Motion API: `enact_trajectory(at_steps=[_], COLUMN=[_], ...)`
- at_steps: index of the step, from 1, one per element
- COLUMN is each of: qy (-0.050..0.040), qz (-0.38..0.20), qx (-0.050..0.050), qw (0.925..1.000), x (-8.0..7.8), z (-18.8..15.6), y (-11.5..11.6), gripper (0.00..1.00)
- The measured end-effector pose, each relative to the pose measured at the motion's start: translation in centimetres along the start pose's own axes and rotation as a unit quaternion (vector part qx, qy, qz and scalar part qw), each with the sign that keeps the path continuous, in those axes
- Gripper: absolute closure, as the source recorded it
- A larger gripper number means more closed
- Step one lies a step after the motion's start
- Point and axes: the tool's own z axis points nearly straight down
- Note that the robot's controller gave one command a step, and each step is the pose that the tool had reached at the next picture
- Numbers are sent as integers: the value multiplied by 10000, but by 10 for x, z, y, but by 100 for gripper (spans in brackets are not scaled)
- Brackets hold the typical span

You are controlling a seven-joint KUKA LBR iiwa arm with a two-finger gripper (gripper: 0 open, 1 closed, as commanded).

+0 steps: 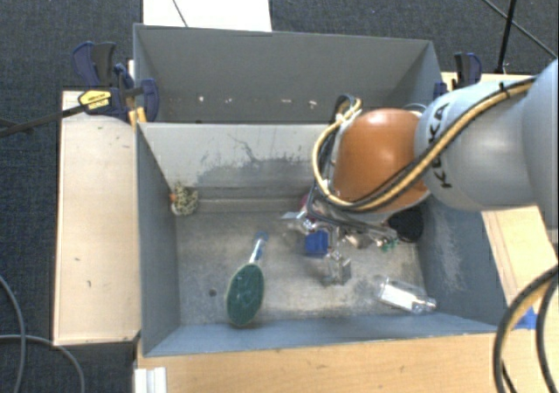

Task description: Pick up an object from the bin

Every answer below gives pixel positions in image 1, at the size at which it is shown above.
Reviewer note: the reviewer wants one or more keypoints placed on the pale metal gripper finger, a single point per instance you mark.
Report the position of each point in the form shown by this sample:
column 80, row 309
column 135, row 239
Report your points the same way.
column 346, row 271
column 333, row 268

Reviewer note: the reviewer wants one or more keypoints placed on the blue small block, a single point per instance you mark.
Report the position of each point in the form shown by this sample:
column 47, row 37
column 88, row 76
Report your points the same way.
column 315, row 243

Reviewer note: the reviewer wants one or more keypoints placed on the clear glass thing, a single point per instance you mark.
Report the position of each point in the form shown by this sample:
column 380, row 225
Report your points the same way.
column 293, row 225

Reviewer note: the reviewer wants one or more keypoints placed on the clear plastic bottle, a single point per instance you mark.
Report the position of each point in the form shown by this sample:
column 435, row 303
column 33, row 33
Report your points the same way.
column 404, row 296

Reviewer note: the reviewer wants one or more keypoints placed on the green round scrub brush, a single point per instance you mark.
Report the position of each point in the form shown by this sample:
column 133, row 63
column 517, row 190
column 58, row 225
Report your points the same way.
column 245, row 291

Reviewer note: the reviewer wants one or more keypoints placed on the grey metal bin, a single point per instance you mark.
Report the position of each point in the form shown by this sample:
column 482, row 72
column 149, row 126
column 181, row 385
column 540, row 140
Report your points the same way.
column 244, row 77

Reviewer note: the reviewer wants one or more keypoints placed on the pale wood flat board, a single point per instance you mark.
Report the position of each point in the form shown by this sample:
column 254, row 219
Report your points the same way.
column 98, row 229

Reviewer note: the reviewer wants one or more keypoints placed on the black cylinder on white bracket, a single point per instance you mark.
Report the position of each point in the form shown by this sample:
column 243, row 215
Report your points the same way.
column 407, row 225

